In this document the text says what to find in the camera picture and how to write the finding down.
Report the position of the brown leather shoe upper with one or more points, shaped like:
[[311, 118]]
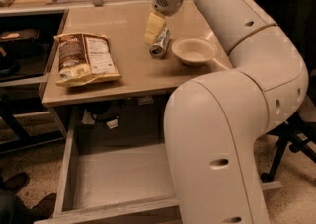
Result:
[[16, 183]]

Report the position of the brown leather shoe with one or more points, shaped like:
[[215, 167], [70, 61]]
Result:
[[16, 183], [45, 208]]

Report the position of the black office chair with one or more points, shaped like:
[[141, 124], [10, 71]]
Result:
[[295, 134]]

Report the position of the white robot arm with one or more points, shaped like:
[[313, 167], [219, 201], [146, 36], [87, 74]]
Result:
[[211, 122]]

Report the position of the silver blue redbull can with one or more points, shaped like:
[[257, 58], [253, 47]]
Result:
[[159, 48]]

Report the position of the brown leather shoe lower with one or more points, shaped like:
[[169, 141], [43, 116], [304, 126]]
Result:
[[45, 208]]

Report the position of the white paper bowl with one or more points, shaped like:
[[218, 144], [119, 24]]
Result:
[[193, 51]]

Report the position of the open grey wooden drawer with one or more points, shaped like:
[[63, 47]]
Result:
[[123, 176]]

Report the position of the brown yellow chip bag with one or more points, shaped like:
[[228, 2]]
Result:
[[84, 58]]

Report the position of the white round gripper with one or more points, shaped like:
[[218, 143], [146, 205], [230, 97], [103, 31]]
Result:
[[168, 3]]

